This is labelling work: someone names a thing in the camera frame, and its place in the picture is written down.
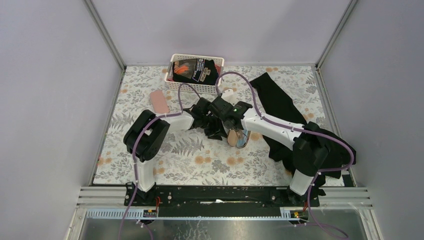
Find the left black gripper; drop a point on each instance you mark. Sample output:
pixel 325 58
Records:
pixel 217 130

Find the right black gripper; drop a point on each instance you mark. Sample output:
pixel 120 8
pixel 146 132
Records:
pixel 235 104

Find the plaid glasses case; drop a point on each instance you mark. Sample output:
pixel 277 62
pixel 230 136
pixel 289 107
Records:
pixel 239 138

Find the pink glasses case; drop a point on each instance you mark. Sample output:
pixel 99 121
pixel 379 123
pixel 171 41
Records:
pixel 159 102

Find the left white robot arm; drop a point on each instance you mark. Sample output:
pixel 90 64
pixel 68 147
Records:
pixel 145 137

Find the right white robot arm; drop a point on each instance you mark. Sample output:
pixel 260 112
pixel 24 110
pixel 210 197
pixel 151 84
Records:
pixel 284 132

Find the white plastic basket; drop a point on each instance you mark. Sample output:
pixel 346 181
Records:
pixel 202 89

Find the black packaged items in basket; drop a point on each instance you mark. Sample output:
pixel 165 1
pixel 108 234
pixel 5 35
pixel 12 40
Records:
pixel 195 71

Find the black garment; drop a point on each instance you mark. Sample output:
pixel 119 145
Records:
pixel 281 99

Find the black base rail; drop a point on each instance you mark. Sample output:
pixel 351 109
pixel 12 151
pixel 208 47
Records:
pixel 213 201

